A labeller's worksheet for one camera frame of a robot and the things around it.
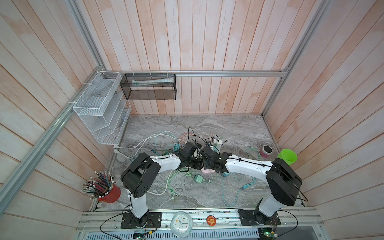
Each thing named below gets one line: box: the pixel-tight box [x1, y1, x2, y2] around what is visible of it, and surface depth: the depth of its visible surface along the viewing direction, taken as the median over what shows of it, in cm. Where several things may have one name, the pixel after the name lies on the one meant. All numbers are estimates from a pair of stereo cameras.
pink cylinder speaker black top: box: [260, 145, 273, 158], surface depth 95 cm
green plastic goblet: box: [277, 148, 298, 166], surface depth 82 cm
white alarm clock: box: [170, 211, 193, 238], surface depth 71 cm
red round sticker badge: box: [206, 215, 217, 227], surface depth 75 cm
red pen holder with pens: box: [81, 171, 122, 204], surface depth 74 cm
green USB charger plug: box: [194, 174, 204, 183], surface depth 87 cm
